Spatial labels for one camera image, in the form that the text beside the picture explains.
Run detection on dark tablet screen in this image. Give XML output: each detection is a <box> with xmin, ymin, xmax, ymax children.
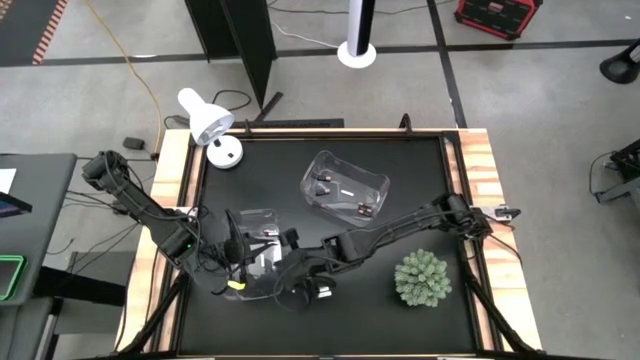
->
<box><xmin>0</xmin><ymin>191</ymin><xmax>33</xmax><ymax>219</ymax></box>

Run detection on yellow floor cable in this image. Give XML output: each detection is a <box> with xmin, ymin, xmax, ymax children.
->
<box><xmin>82</xmin><ymin>0</ymin><xmax>164</xmax><ymax>154</ymax></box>

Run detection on white floor cable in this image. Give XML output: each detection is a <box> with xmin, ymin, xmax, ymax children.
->
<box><xmin>272</xmin><ymin>22</ymin><xmax>341</xmax><ymax>50</ymax></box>

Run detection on black equipment stand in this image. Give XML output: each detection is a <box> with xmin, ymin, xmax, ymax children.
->
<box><xmin>594</xmin><ymin>138</ymin><xmax>640</xmax><ymax>205</ymax></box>

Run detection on black lamp cord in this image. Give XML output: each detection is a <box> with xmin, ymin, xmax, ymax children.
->
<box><xmin>163</xmin><ymin>89</ymin><xmax>252</xmax><ymax>130</ymax></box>

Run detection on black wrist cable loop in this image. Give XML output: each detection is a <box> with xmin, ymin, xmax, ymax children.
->
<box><xmin>272</xmin><ymin>269</ymin><xmax>315</xmax><ymax>313</ymax></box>

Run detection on green framed device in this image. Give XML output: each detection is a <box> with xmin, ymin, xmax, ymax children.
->
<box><xmin>0</xmin><ymin>254</ymin><xmax>27</xmax><ymax>302</ymax></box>

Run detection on grey metal cart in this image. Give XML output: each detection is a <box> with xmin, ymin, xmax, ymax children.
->
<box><xmin>0</xmin><ymin>297</ymin><xmax>64</xmax><ymax>360</ymax></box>

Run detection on white paper sheet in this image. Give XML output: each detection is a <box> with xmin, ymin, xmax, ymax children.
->
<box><xmin>0</xmin><ymin>168</ymin><xmax>18</xmax><ymax>195</ymax></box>

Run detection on green artificial succulent plant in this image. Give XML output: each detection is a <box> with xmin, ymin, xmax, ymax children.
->
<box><xmin>393</xmin><ymin>248</ymin><xmax>453</xmax><ymax>308</ymax></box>

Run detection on red black tool case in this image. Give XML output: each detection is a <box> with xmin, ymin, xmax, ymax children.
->
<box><xmin>453</xmin><ymin>0</ymin><xmax>544</xmax><ymax>41</ymax></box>

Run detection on white black pole stand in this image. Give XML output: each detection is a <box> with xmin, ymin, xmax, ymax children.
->
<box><xmin>336</xmin><ymin>0</ymin><xmax>377</xmax><ymax>70</ymax></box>

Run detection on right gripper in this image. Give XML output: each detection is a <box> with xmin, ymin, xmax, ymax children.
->
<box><xmin>273</xmin><ymin>228</ymin><xmax>334</xmax><ymax>305</ymax></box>

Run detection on white desk lamp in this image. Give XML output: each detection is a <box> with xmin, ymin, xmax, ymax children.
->
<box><xmin>177</xmin><ymin>87</ymin><xmax>245</xmax><ymax>170</ymax></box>

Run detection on black mat orange striped edge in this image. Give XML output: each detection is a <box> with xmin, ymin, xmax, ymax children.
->
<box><xmin>0</xmin><ymin>0</ymin><xmax>69</xmax><ymax>67</ymax></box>

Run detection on clear plastic bin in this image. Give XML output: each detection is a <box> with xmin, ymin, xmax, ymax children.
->
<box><xmin>219</xmin><ymin>208</ymin><xmax>301</xmax><ymax>302</ymax></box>
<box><xmin>299</xmin><ymin>149</ymin><xmax>392</xmax><ymax>229</ymax></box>

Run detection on black partition panel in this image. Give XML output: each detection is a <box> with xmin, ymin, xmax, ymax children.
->
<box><xmin>183</xmin><ymin>0</ymin><xmax>284</xmax><ymax>124</ymax></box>

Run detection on grey desk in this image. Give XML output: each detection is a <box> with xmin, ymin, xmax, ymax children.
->
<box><xmin>0</xmin><ymin>153</ymin><xmax>79</xmax><ymax>307</ymax></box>

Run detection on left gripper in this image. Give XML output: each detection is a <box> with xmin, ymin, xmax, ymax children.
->
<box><xmin>212</xmin><ymin>209</ymin><xmax>280</xmax><ymax>295</ymax></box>

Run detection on black stool base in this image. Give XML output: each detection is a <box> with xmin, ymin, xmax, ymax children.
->
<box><xmin>598</xmin><ymin>38</ymin><xmax>640</xmax><ymax>85</ymax></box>

